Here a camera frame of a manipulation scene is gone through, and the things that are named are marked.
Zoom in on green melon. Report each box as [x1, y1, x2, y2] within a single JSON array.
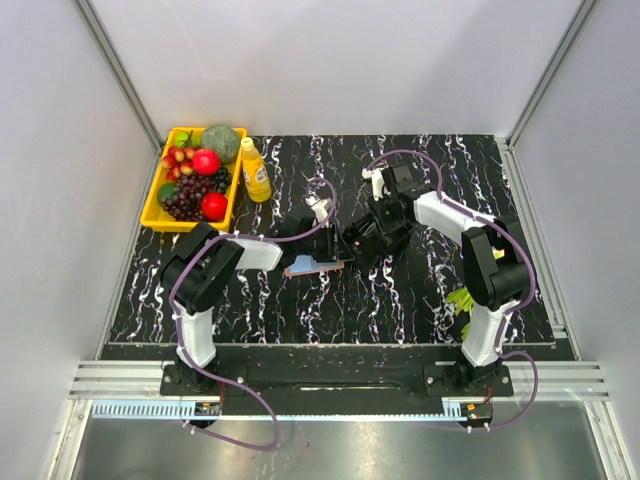
[[200, 124, 241, 164]]

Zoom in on small red fruit bunch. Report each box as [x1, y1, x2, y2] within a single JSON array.
[[160, 146, 196, 183]]

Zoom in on black card box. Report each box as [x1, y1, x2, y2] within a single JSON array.
[[342, 213, 414, 273]]

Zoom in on dark purple grape bunch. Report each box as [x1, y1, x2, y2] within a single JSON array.
[[160, 173, 215, 222]]

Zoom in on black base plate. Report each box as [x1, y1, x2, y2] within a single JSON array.
[[160, 345, 514, 417]]

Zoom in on yellow plastic tray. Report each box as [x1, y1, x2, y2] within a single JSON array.
[[140, 126, 242, 233]]

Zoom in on red pomegranate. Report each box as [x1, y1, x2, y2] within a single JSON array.
[[192, 148, 221, 176], [200, 192, 228, 222]]

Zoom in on red pomegranate upper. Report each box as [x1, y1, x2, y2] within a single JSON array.
[[192, 148, 221, 176]]

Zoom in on red pomegranate lower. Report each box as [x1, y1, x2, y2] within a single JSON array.
[[200, 192, 228, 222]]

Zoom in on yellow juice bottle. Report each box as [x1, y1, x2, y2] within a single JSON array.
[[240, 137, 272, 203]]

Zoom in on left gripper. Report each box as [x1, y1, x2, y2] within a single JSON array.
[[296, 223, 355, 264]]

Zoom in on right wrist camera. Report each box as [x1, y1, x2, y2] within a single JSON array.
[[362, 168, 386, 201]]

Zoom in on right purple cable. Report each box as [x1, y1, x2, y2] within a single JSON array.
[[367, 149, 540, 433]]

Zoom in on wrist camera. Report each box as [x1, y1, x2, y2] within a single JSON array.
[[362, 168, 386, 201], [306, 197, 334, 226]]

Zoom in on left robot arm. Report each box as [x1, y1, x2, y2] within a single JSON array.
[[161, 220, 353, 395]]

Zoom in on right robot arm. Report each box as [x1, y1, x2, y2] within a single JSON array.
[[362, 165, 535, 396]]

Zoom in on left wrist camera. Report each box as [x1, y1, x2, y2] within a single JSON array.
[[306, 197, 334, 226]]

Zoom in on pink leather card holder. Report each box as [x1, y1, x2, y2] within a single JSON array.
[[284, 255, 345, 278]]

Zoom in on small black grape bunch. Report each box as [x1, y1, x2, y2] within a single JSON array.
[[213, 166, 233, 194]]

